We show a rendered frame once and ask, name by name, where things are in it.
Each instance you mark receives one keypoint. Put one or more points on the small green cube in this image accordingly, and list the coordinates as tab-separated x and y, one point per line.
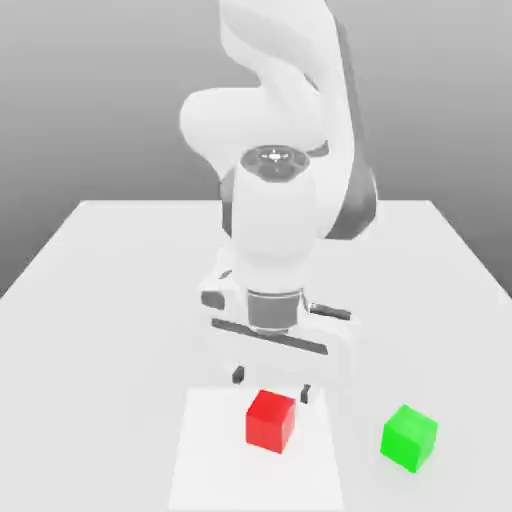
408	438

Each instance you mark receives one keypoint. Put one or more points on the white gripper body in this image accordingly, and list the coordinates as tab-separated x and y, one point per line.
280	360

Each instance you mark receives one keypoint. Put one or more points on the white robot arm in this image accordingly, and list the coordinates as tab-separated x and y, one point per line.
272	216

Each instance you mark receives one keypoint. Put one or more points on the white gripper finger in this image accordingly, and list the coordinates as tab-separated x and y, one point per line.
306	393
238	374

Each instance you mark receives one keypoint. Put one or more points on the small red cube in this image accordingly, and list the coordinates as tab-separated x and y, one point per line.
268	422

